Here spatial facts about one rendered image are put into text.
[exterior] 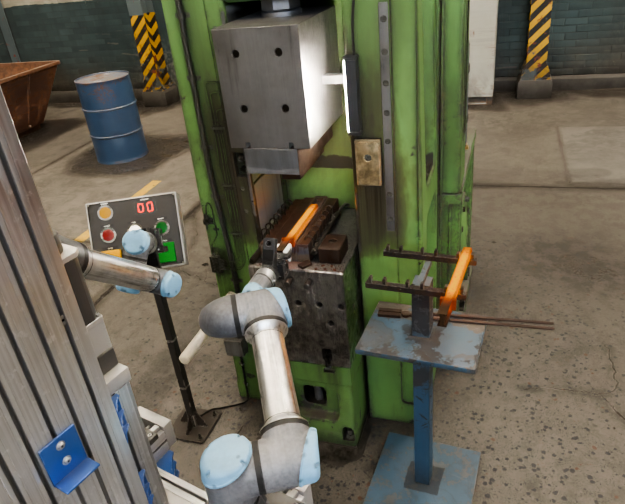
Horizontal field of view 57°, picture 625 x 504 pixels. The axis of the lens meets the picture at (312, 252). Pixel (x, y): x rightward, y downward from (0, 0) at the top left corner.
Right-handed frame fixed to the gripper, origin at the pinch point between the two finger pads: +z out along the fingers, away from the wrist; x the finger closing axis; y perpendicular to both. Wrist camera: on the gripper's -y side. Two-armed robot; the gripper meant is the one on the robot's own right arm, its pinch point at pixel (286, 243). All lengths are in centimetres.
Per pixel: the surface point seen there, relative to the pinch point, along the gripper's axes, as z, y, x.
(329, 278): -3.3, 11.7, 16.8
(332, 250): 2.6, 3.2, 17.0
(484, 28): 537, 7, 41
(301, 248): 2.6, 3.1, 4.8
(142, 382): 17, 100, -102
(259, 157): 2.2, -32.8, -6.6
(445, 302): -35, -3, 62
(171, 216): -5.5, -11.7, -43.0
